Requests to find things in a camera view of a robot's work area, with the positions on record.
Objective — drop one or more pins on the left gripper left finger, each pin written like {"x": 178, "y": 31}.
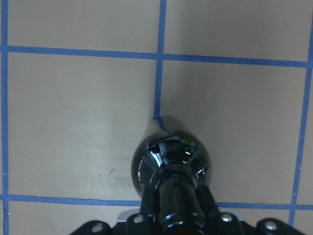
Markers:
{"x": 148, "y": 203}

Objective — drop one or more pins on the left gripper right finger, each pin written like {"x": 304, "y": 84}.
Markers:
{"x": 207, "y": 202}

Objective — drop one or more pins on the dark wine bottle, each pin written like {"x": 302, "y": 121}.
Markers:
{"x": 167, "y": 168}

